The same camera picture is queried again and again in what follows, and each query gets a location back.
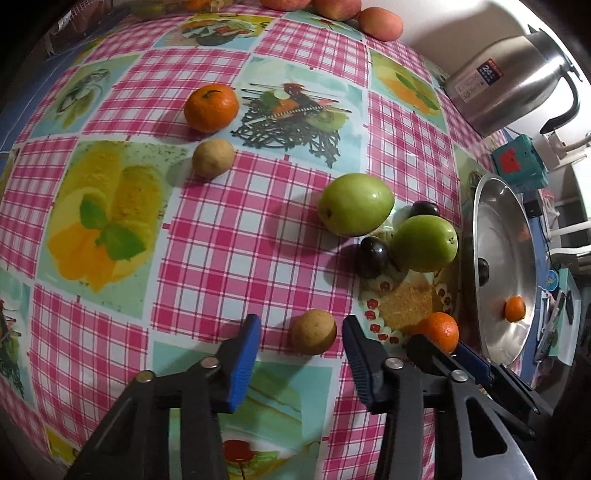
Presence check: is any orange with stem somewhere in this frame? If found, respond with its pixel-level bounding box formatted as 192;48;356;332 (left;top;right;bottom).
503;295;527;323

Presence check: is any brown longan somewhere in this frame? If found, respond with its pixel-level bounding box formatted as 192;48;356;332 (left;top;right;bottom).
290;309;338;356
191;138;236;180

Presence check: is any dark plum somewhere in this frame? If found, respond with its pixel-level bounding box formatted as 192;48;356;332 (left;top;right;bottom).
355;236;389;279
409;200;441;217

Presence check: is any teal tray with items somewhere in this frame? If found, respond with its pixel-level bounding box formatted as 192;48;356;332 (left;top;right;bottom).
534;268;582;366

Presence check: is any large steel basin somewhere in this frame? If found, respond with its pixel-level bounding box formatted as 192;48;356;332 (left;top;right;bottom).
458;174;537;365

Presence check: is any green apple right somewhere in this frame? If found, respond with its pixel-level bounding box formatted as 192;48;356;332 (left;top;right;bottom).
389;215;459;273

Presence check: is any green apple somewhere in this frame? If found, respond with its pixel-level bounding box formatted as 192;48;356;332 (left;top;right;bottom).
317;173;394;238
389;215;459;273

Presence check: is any white shelf rack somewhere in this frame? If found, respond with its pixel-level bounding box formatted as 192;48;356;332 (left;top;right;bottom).
546;157;590;276

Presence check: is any black power adapter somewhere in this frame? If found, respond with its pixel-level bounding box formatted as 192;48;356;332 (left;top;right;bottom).
523;197;543;219

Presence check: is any green apple left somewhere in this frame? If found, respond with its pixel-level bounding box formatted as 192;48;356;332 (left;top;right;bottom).
317;173;394;238

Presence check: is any checkered fruit tablecloth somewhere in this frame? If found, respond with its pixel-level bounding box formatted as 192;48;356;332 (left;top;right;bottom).
1;1;505;479

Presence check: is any teal box with red label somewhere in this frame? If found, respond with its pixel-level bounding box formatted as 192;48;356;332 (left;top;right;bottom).
492;135;549;193

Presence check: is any small orange mandarin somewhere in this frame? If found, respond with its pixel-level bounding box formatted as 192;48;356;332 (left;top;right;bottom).
183;84;239;134

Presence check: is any stainless steel thermos jug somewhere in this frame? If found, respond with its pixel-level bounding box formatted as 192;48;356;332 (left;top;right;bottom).
444;29;580;137

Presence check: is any red apple right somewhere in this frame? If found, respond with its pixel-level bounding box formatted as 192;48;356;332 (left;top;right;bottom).
358;7;404;42

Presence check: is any red apple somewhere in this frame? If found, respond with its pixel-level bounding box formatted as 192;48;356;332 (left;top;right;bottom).
259;0;311;12
358;7;404;42
312;0;362;21

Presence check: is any red apple left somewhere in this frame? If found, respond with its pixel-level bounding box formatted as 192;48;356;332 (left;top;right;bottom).
259;0;311;12

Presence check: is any red apple middle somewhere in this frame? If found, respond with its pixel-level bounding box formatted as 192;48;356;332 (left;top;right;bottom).
312;0;362;21

